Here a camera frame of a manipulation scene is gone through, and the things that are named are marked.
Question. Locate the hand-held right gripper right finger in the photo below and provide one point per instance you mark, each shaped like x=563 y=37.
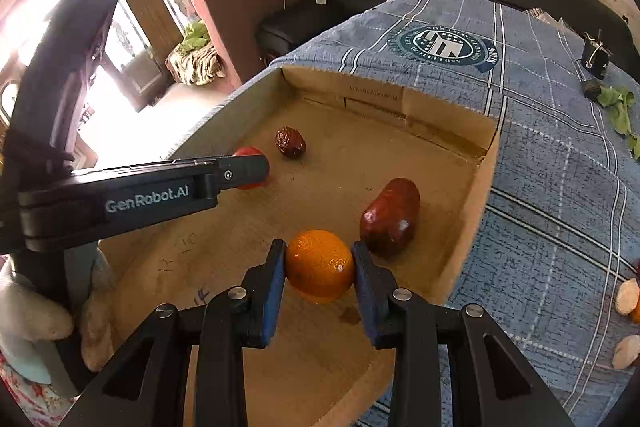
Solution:
x=366 y=302

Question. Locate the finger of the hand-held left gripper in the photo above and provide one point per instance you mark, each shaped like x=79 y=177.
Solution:
x=240 y=172

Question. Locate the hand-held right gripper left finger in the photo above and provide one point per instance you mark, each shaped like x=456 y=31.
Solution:
x=272 y=294

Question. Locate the red tomato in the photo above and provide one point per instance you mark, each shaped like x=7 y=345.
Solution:
x=248 y=151

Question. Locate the orange mandarin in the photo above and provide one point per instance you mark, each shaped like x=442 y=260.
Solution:
x=319 y=264
x=636 y=313

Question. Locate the cardboard box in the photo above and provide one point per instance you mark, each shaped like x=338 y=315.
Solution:
x=325 y=157

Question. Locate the person's left hand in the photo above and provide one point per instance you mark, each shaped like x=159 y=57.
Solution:
x=30 y=317

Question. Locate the small dark red jujube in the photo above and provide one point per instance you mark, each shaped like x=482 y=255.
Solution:
x=290 y=142

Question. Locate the large smooth red jujube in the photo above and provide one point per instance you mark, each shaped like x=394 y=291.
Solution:
x=390 y=217

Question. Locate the patterned beige throw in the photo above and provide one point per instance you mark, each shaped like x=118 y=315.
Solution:
x=195 y=64

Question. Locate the green cloth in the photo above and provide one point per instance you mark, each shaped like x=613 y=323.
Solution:
x=195 y=36

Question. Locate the brown armchair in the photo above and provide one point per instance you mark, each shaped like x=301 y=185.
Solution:
x=240 y=22

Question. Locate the round white yam piece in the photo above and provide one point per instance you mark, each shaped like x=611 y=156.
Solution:
x=627 y=297

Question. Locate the small dark lump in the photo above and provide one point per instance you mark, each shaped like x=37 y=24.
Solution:
x=592 y=89

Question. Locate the green leaves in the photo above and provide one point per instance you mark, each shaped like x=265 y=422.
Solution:
x=620 y=107

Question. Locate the black clip device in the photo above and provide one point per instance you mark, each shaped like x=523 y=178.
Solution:
x=595 y=59

